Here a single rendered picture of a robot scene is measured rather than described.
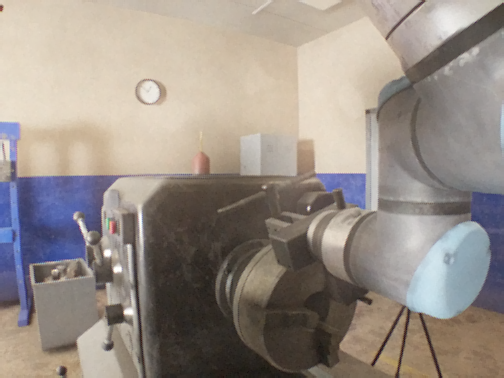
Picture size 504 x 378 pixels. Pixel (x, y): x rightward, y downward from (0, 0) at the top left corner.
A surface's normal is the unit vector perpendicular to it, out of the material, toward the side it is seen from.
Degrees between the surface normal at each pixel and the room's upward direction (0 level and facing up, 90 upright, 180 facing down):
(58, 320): 90
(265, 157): 90
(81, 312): 90
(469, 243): 96
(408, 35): 123
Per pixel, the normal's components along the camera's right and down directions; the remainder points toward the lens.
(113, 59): 0.54, 0.04
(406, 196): -0.75, 0.04
